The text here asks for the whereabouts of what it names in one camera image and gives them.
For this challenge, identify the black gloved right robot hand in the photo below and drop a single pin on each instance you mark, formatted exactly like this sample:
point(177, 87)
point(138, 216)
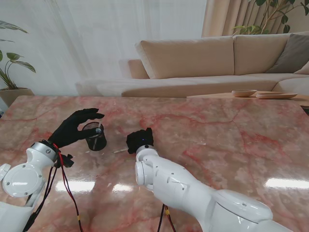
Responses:
point(141, 140)

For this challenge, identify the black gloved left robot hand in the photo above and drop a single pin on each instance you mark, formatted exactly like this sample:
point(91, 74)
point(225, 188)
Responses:
point(70, 130)

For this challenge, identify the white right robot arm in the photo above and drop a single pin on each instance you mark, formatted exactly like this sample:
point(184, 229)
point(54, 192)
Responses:
point(183, 186)

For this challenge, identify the black mesh brush holder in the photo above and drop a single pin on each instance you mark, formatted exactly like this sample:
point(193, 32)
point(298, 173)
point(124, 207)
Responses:
point(99, 143)

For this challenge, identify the beige plant pot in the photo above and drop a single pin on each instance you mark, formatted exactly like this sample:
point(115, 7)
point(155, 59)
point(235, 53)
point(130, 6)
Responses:
point(17, 95)

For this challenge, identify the large-leaf green houseplant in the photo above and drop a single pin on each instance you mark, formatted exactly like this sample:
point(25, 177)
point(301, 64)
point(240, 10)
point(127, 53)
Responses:
point(25, 65)

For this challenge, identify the beige sectional sofa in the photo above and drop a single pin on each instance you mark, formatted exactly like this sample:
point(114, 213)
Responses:
point(188, 58)

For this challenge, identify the light wooden coffee table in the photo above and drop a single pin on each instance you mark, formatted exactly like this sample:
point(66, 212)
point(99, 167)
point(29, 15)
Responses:
point(224, 95)

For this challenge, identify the sheer white curtain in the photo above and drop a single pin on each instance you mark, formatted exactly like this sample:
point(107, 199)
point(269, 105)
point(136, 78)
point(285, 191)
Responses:
point(96, 36)

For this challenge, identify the light wooden bowl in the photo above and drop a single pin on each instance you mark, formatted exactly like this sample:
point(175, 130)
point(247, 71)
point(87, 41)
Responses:
point(243, 93)

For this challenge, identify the shallow wooden tray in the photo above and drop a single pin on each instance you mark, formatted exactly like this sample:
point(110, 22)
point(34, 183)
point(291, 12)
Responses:
point(275, 95)

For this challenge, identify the beige pleated curtain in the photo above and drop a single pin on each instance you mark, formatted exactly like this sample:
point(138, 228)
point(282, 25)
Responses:
point(217, 19)

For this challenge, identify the grey sofa cushion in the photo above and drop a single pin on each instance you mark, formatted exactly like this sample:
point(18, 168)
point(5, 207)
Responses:
point(292, 53)

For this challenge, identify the cream throw pillow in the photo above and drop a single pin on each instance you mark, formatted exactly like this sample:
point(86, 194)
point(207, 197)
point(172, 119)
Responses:
point(303, 70)

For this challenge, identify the tall branching green plant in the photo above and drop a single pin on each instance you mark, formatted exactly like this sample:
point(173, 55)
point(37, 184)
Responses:
point(285, 18)

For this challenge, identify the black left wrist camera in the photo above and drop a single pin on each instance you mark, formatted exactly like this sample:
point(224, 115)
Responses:
point(67, 161)

